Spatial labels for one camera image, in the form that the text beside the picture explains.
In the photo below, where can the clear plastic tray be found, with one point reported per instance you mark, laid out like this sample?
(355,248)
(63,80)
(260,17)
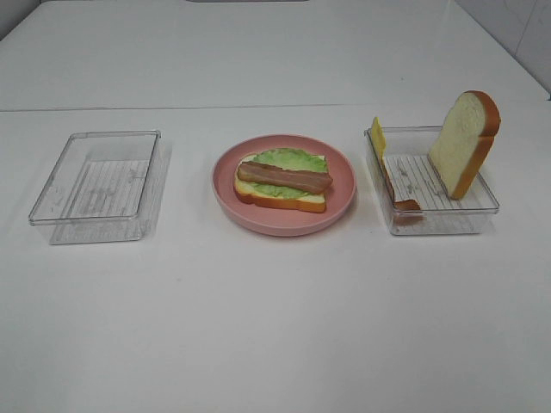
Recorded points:
(413,177)
(105,187)

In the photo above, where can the bacon strip tray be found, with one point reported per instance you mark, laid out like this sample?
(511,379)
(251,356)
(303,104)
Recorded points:
(402,205)
(304,180)

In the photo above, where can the bread slice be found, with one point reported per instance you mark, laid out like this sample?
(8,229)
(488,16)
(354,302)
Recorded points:
(306,204)
(466,137)

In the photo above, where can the clear plastic tray right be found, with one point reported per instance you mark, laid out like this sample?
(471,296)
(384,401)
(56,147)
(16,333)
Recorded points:
(413,177)

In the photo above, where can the pink round plate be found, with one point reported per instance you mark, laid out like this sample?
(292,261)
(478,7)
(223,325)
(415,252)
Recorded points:
(284,222)

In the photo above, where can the green lettuce leaf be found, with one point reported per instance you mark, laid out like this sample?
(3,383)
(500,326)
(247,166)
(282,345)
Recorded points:
(288,159)

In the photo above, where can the yellow cheese slice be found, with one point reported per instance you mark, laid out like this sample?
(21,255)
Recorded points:
(378,139)

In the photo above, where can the clear plastic tray left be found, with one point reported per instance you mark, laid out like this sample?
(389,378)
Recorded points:
(105,187)

